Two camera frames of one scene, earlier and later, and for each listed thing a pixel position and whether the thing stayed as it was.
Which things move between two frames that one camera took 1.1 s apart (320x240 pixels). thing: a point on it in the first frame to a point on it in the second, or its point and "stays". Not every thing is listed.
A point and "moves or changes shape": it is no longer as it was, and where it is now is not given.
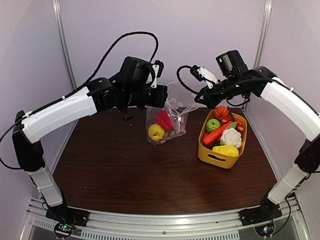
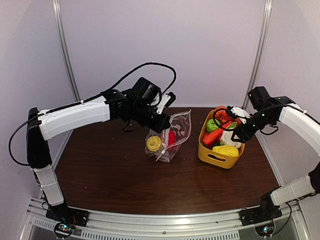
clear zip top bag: (170, 121) moves or changes shape
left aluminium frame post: (58, 11) stays
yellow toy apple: (156, 132) moves or changes shape
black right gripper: (210, 101) to (242, 132)
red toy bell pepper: (163, 119) moves or changes shape
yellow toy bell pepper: (227, 149) stays
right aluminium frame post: (261, 42) stays
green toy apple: (212, 124) stays
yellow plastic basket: (208, 156) stays
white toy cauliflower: (231, 137) stays
